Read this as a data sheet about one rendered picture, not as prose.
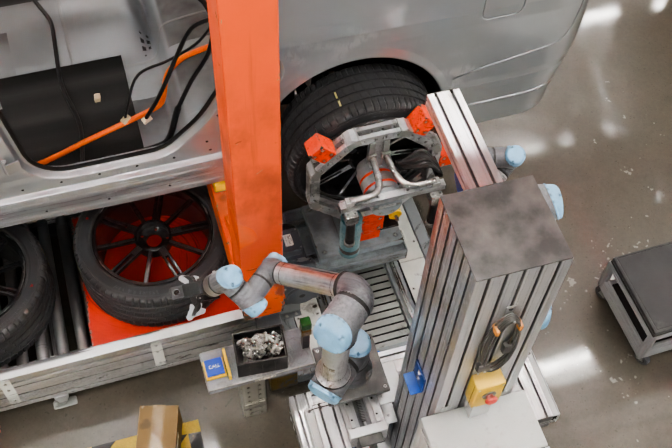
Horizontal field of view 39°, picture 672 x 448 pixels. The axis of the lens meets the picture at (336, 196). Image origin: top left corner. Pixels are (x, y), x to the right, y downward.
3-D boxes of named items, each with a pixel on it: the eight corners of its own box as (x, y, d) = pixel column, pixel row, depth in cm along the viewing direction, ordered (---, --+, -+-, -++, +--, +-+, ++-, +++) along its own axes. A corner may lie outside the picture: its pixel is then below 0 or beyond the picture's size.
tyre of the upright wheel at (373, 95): (443, 53, 382) (284, 70, 362) (465, 96, 370) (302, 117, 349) (406, 156, 434) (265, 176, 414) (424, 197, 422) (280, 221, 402)
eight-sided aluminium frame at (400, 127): (426, 188, 412) (442, 107, 368) (431, 200, 409) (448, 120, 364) (304, 217, 402) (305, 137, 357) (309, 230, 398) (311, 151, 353)
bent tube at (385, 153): (422, 146, 375) (425, 130, 366) (440, 185, 364) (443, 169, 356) (380, 156, 371) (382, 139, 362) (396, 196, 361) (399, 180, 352)
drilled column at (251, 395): (261, 390, 419) (258, 349, 384) (267, 411, 414) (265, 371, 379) (239, 397, 417) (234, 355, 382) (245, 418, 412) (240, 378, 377)
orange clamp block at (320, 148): (331, 138, 364) (315, 131, 358) (337, 154, 360) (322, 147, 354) (318, 149, 367) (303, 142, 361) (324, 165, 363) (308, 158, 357)
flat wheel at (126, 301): (187, 176, 449) (182, 145, 430) (262, 279, 419) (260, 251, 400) (56, 242, 426) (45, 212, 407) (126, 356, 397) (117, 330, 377)
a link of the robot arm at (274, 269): (379, 266, 285) (263, 244, 316) (360, 294, 279) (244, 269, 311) (394, 292, 291) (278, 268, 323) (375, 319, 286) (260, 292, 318)
